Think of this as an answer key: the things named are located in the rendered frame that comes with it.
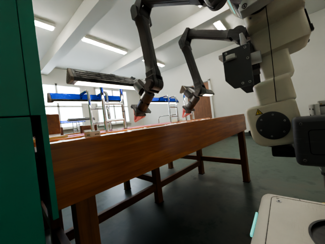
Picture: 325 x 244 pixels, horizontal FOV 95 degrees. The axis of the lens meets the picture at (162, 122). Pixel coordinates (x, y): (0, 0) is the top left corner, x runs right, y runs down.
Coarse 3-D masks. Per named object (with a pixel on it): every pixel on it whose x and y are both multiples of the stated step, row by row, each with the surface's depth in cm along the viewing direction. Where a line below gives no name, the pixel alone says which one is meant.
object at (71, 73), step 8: (72, 72) 74; (80, 72) 77; (88, 72) 80; (96, 72) 84; (72, 80) 73; (80, 80) 75; (88, 80) 77; (96, 80) 81; (104, 80) 84; (112, 80) 88; (120, 80) 92; (128, 80) 97; (136, 80) 103
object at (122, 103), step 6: (132, 78) 101; (102, 90) 102; (120, 90) 112; (102, 96) 102; (120, 96) 113; (102, 102) 102; (108, 102) 105; (114, 102) 108; (120, 102) 113; (102, 108) 102; (108, 120) 104; (114, 120) 107; (120, 120) 110; (126, 120) 115; (126, 126) 113
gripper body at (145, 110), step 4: (140, 100) 77; (140, 104) 76; (144, 104) 76; (148, 104) 77; (132, 108) 78; (136, 108) 78; (140, 108) 77; (144, 108) 77; (148, 108) 84; (136, 112) 75; (140, 112) 77; (144, 112) 79; (148, 112) 81
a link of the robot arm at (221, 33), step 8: (184, 32) 107; (192, 32) 104; (200, 32) 101; (208, 32) 97; (216, 32) 94; (224, 32) 91; (232, 32) 86; (240, 32) 83; (184, 40) 107; (224, 40) 94; (232, 40) 93
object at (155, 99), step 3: (153, 99) 189; (156, 99) 193; (159, 99) 197; (162, 99) 202; (165, 99) 206; (171, 99) 216; (174, 99) 221; (153, 102) 187; (156, 102) 191; (159, 102) 195; (162, 102) 199; (165, 102) 203; (171, 102) 212; (174, 102) 217; (177, 102) 222
